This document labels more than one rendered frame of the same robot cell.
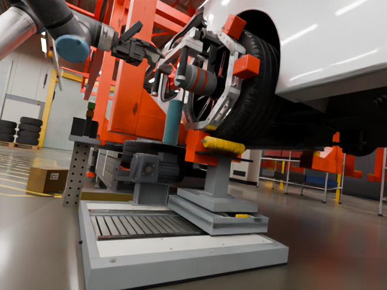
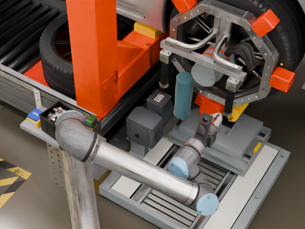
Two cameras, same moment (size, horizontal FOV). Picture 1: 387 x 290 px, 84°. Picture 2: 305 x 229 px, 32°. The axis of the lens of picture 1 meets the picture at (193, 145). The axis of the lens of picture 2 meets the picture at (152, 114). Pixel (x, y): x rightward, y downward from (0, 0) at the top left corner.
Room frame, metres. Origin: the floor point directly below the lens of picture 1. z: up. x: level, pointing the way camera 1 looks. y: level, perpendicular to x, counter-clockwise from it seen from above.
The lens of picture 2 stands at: (-0.41, 1.25, 2.49)
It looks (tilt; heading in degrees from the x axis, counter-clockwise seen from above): 45 degrees down; 330
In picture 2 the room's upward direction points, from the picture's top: 2 degrees clockwise
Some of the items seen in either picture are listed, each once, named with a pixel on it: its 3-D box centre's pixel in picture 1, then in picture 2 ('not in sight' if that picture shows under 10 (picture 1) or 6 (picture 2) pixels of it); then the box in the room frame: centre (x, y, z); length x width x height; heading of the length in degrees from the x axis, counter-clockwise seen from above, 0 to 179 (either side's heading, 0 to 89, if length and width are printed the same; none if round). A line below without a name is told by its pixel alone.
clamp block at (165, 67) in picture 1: (163, 68); (169, 52); (1.24, 0.24, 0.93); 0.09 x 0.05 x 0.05; 119
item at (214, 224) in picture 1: (212, 211); (219, 134); (1.27, -0.17, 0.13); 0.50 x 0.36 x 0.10; 29
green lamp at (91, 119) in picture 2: (91, 106); (91, 121); (1.26, 0.64, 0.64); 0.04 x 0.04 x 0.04; 29
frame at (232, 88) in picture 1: (205, 84); (220, 55); (1.19, -0.02, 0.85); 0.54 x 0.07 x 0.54; 29
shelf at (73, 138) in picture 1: (83, 140); (62, 133); (1.43, 0.73, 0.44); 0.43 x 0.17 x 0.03; 29
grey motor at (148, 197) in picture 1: (162, 179); (157, 121); (1.44, 0.17, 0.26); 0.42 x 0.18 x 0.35; 119
